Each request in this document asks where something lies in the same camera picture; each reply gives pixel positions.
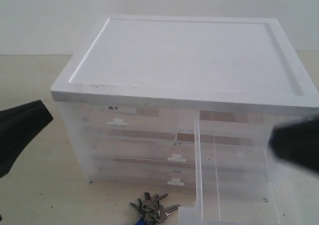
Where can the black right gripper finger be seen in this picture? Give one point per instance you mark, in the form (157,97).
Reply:
(296,143)

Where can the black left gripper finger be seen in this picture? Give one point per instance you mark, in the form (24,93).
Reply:
(18,127)

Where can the key bunch with blue fob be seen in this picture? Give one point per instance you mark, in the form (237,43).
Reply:
(151,211)

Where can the white translucent drawer cabinet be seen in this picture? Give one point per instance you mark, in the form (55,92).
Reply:
(245,66)

